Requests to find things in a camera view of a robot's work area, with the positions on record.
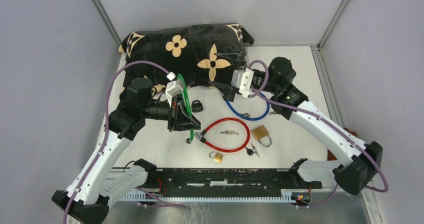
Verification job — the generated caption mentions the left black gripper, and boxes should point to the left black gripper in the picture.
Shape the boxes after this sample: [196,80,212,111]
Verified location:
[141,93,202,132]

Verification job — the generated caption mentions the green cable lock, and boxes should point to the green cable lock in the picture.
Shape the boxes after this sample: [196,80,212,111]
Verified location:
[176,73,195,144]

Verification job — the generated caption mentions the red cable lock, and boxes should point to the red cable lock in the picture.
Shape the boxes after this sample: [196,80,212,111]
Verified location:
[194,117,251,154]

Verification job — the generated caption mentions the blue cable lock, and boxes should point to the blue cable lock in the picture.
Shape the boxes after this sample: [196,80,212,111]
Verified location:
[221,91,271,122]

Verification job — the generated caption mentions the small brass padlock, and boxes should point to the small brass padlock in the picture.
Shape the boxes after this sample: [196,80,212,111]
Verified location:
[208,152,224,164]

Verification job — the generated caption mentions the large brass padlock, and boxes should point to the large brass padlock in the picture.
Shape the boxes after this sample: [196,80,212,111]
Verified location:
[251,125,273,148]

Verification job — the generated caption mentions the black padlock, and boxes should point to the black padlock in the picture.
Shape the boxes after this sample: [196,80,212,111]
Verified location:
[191,100,204,113]

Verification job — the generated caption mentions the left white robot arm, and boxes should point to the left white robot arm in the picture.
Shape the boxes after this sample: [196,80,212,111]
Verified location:
[52,75,201,224]

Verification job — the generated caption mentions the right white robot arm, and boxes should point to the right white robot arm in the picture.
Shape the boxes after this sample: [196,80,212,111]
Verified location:
[213,52,389,195]

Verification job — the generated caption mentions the red lock keys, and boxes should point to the red lock keys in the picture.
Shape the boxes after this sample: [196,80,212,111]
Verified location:
[220,130,239,135]

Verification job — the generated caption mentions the blue lock keys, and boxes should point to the blue lock keys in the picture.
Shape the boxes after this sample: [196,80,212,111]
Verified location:
[241,112,251,118]

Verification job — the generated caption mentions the black head key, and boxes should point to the black head key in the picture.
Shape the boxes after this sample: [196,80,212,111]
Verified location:
[245,147,254,156]

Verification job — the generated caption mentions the small silver brass-lock keys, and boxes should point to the small silver brass-lock keys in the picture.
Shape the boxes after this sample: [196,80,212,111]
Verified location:
[251,143,260,157]

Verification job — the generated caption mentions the black floral pillow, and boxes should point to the black floral pillow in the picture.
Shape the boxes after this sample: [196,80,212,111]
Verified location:
[118,23,255,87]

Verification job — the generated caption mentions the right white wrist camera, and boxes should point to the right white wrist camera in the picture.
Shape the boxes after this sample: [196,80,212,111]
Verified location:
[231,68,254,98]

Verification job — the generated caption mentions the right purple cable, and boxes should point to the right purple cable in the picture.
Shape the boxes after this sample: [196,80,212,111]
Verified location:
[247,60,389,194]

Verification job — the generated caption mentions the purple cable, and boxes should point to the purple cable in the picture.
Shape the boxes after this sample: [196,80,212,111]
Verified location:
[247,60,389,194]
[62,60,176,224]

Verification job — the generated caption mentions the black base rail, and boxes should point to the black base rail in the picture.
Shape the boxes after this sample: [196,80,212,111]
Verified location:
[141,168,323,201]

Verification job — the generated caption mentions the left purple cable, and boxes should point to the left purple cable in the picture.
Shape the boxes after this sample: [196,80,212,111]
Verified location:
[62,60,176,224]

